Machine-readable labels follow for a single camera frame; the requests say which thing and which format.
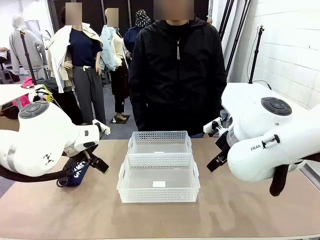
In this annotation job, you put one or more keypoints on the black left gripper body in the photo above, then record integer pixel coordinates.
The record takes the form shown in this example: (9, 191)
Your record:
(80, 155)

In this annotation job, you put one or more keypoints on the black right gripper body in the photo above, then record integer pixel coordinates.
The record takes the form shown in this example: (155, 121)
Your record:
(222, 146)

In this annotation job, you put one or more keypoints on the navy Campus pencil pouch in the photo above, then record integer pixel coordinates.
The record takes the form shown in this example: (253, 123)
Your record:
(78, 175)

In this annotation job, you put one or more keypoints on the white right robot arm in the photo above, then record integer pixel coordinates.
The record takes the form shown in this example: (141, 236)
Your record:
(262, 162)

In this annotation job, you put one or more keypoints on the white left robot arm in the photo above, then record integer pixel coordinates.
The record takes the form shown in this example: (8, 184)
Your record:
(37, 137)

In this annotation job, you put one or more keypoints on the large white plastic basket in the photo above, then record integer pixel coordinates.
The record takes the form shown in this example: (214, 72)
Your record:
(158, 177)

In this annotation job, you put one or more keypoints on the small white plastic basket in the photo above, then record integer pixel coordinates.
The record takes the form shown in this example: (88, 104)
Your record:
(160, 142)

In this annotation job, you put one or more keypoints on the white label in basket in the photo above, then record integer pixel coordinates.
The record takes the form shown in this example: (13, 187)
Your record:
(159, 184)

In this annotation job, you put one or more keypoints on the person in black jacket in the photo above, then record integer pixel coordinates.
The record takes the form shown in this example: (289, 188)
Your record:
(175, 75)

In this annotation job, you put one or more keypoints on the pink cloth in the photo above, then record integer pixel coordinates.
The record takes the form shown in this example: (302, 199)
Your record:
(26, 83)

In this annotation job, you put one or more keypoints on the white table with metal legs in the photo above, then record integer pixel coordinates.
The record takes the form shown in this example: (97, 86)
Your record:
(12, 93)

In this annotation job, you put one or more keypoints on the black tripod stand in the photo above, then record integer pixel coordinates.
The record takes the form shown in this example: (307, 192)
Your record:
(255, 57)

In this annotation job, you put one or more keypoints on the mannequin with navy shirt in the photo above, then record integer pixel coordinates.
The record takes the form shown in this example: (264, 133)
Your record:
(83, 50)

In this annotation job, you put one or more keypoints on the mannequin with light blue jacket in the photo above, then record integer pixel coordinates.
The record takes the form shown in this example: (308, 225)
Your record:
(113, 50)

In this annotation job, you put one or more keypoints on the black light stand pole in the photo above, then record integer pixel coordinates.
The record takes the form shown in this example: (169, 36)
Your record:
(27, 57)

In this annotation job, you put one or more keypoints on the black leaning poles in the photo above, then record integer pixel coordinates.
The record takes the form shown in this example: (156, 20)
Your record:
(235, 32)

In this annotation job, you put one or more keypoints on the mannequin in grey hoodie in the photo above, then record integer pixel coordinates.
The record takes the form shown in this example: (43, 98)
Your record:
(25, 47)

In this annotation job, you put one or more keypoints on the mannequin with patterned hood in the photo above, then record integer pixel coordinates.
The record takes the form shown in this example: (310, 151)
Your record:
(136, 32)

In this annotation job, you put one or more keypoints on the yellow-green frame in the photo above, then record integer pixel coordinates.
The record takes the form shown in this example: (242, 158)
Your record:
(47, 93)

